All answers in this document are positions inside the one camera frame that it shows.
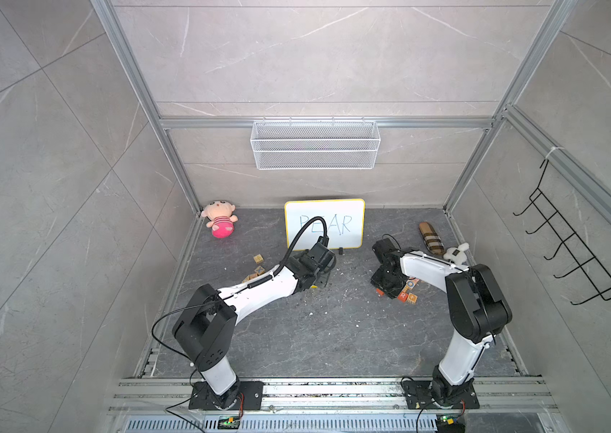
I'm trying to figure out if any pink plush doll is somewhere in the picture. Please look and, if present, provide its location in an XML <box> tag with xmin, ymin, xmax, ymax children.
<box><xmin>201</xmin><ymin>200</ymin><xmax>238</xmax><ymax>239</ymax></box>

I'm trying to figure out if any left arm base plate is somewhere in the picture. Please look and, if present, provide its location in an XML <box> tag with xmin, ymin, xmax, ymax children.
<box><xmin>188</xmin><ymin>380</ymin><xmax>264</xmax><ymax>411</ymax></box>

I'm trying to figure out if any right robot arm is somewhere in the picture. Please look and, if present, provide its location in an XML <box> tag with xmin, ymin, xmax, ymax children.
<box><xmin>370</xmin><ymin>238</ymin><xmax>512</xmax><ymax>408</ymax></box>

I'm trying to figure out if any white wire mesh basket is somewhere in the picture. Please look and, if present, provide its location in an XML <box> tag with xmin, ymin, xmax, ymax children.
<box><xmin>251</xmin><ymin>120</ymin><xmax>381</xmax><ymax>171</ymax></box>

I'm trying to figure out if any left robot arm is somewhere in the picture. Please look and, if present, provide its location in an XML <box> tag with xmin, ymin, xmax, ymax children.
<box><xmin>172</xmin><ymin>236</ymin><xmax>335</xmax><ymax>408</ymax></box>

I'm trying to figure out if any black wire hook rack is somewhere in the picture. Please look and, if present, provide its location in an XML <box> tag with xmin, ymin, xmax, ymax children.
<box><xmin>512</xmin><ymin>160</ymin><xmax>611</xmax><ymax>306</ymax></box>

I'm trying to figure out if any white plush dog toy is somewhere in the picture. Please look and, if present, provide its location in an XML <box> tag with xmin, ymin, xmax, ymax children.
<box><xmin>443</xmin><ymin>243</ymin><xmax>470</xmax><ymax>265</ymax></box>

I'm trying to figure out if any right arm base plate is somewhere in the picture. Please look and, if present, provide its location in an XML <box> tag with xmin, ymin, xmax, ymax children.
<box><xmin>400</xmin><ymin>377</ymin><xmax>480</xmax><ymax>410</ymax></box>

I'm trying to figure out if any striped brown glasses case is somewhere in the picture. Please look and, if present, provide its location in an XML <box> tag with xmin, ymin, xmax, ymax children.
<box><xmin>419</xmin><ymin>222</ymin><xmax>446</xmax><ymax>256</ymax></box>

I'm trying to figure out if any yellow framed whiteboard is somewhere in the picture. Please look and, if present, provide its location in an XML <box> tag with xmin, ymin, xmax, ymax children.
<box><xmin>284</xmin><ymin>198</ymin><xmax>366</xmax><ymax>251</ymax></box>

